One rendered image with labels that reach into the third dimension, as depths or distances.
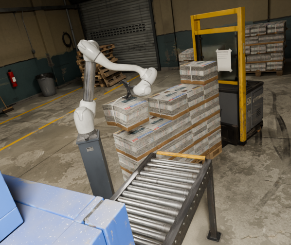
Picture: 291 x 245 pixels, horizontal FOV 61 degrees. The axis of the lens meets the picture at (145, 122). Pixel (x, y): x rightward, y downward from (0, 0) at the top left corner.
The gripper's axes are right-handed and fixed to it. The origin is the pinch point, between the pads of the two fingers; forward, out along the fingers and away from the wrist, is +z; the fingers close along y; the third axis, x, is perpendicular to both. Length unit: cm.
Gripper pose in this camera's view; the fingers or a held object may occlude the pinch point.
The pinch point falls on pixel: (120, 90)
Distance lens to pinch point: 247.7
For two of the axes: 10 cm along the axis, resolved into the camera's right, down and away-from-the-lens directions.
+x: 7.3, -3.5, 5.8
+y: 2.0, 9.3, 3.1
